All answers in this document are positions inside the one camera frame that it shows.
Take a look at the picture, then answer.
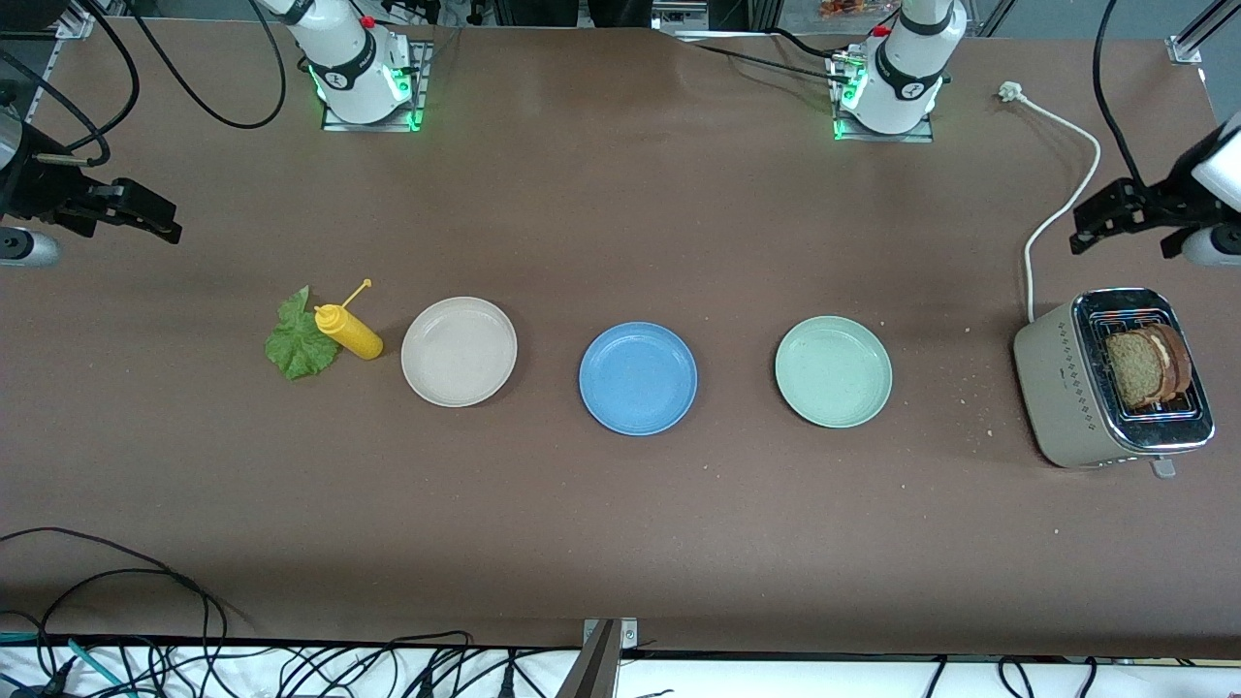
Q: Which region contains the green lettuce leaf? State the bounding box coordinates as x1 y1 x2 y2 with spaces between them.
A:
264 285 342 382

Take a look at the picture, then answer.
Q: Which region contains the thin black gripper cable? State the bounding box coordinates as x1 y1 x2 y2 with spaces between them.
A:
0 0 142 168

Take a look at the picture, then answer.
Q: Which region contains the blue round plate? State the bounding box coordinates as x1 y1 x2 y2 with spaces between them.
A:
579 321 699 436

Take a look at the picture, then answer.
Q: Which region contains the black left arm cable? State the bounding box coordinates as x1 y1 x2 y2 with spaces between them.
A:
1092 0 1147 187

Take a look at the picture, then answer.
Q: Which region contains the aluminium frame profile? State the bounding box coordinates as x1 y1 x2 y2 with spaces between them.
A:
1168 0 1241 65

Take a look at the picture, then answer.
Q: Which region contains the teal cable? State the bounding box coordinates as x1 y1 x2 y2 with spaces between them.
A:
0 632 132 698

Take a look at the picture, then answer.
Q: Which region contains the brown table cover sheet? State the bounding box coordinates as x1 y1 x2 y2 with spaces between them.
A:
0 17 1241 662

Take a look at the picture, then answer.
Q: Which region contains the black base cable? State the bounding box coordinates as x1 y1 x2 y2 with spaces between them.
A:
679 27 854 84

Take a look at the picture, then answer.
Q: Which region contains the yellow squeeze sauce bottle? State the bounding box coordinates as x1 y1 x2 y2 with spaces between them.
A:
313 278 385 362

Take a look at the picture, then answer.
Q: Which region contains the brown bread slice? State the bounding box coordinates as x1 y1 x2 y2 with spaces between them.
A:
1144 323 1193 398
1105 332 1172 409

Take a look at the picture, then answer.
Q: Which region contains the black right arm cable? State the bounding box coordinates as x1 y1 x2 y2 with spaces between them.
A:
124 0 288 131

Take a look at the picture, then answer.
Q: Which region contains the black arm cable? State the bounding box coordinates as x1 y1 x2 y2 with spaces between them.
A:
124 0 288 131
1092 0 1147 187

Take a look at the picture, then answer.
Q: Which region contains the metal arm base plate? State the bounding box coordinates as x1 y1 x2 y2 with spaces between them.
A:
826 53 937 143
320 39 434 133

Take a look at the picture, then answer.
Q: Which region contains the beige round plate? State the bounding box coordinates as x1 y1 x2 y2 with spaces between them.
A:
400 296 519 408

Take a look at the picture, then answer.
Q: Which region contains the pale green round plate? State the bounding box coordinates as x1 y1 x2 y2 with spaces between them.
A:
775 315 894 428

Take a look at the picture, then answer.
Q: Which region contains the white toaster power cable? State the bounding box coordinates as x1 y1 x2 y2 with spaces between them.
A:
999 81 1102 324

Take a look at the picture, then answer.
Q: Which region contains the beige chrome toaster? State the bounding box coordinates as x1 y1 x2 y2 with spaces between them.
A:
1013 288 1216 479

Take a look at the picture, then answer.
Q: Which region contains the metal table edge bracket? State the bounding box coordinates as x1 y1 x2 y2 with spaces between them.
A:
556 618 639 698

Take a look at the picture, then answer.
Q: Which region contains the black looped floor cable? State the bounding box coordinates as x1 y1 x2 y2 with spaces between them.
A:
0 526 230 698

